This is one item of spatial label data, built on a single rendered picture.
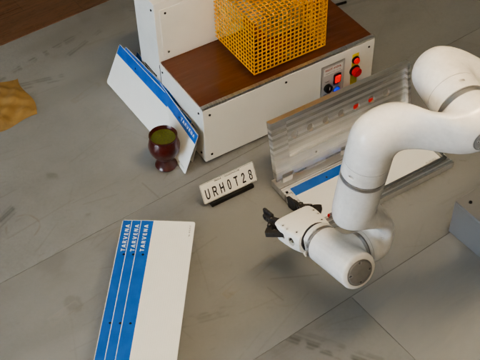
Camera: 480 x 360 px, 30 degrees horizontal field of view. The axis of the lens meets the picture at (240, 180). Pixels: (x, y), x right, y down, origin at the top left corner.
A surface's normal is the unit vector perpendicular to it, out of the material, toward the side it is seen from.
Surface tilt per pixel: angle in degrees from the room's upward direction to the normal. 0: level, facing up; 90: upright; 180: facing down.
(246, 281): 0
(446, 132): 84
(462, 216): 90
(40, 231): 0
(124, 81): 63
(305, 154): 78
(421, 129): 74
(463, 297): 0
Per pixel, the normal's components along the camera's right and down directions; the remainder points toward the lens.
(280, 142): 0.51, 0.46
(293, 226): -0.29, -0.79
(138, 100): -0.75, 0.06
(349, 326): -0.02, -0.69
